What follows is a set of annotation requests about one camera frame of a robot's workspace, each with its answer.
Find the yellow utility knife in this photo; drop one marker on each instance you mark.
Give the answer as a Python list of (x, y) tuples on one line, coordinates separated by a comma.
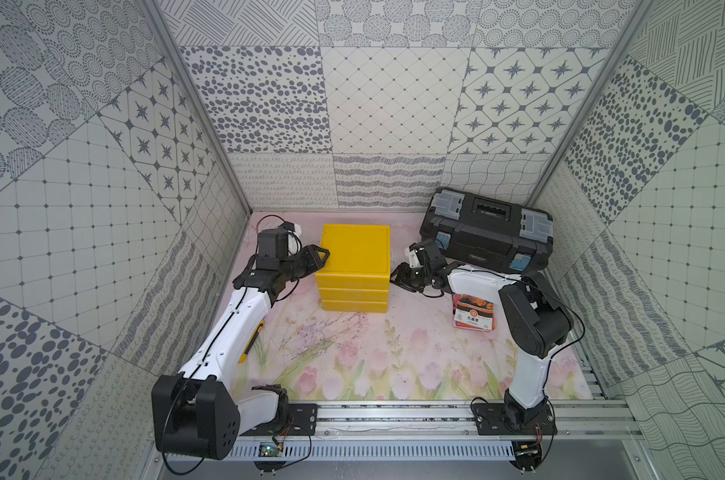
[(251, 342)]

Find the aluminium mounting rail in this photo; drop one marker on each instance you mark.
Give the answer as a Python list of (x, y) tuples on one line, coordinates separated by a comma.
[(578, 420)]

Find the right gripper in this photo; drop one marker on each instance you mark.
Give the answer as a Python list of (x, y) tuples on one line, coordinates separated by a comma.
[(401, 278)]

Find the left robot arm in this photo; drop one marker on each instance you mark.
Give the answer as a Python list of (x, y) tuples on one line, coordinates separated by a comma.
[(193, 411)]

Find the yellow drawer cabinet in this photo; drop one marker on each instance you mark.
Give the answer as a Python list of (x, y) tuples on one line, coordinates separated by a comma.
[(356, 277)]

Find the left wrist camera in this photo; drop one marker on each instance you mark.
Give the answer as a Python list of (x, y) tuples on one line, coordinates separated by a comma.
[(293, 230)]

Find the white vented cable duct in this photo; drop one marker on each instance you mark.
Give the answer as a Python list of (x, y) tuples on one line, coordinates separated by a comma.
[(412, 450)]

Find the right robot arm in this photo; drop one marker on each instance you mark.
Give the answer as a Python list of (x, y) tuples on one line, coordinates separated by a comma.
[(538, 321)]

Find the orange seed bag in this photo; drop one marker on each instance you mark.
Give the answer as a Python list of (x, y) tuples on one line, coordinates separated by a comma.
[(471, 313)]

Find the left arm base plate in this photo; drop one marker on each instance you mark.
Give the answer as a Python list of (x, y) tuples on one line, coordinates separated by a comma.
[(300, 421)]

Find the black toolbox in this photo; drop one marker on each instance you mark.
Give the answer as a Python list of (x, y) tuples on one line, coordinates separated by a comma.
[(504, 237)]

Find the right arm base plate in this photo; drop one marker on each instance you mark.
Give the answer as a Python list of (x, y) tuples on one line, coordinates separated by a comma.
[(501, 419)]

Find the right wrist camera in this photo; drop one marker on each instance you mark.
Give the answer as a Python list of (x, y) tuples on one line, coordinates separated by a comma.
[(412, 257)]

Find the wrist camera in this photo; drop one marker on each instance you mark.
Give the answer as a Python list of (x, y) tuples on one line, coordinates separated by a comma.
[(412, 257), (293, 230)]

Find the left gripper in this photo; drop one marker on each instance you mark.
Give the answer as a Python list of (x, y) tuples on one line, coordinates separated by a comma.
[(302, 261)]

